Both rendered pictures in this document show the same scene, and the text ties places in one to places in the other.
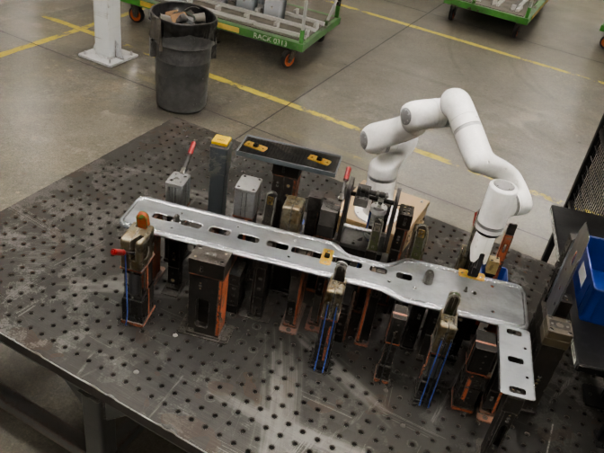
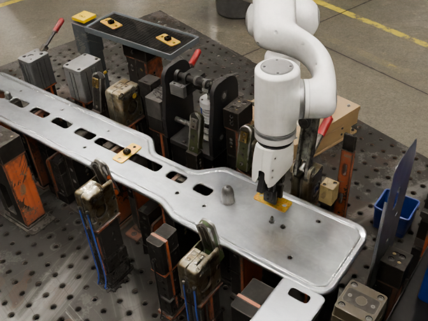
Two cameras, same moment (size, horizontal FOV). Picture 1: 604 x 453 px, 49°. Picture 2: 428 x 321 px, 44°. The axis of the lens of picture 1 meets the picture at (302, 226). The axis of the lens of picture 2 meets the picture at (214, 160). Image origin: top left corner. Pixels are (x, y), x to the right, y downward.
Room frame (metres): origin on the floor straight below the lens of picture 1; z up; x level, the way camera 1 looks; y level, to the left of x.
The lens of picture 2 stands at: (0.92, -0.90, 1.91)
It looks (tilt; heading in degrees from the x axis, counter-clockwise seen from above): 40 degrees down; 31
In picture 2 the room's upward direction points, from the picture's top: 4 degrees counter-clockwise
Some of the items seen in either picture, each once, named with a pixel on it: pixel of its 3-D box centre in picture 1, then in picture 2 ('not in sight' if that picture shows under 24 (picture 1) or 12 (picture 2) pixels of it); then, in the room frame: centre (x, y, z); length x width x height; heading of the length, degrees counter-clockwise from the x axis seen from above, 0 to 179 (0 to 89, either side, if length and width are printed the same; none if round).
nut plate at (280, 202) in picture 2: (472, 273); (272, 199); (1.72, -0.56, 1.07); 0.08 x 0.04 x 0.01; 83
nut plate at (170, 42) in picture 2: (319, 158); (167, 38); (2.13, -0.02, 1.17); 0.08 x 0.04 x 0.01; 70
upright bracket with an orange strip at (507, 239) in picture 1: (491, 281); (339, 214); (1.86, -0.68, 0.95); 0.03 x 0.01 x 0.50; 83
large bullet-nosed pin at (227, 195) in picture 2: (428, 278); (227, 195); (1.73, -0.44, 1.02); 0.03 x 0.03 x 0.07
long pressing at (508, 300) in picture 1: (320, 258); (120, 153); (1.77, -0.08, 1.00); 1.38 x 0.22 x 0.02; 83
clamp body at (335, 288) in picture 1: (328, 324); (105, 233); (1.60, -0.14, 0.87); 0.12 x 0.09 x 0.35; 173
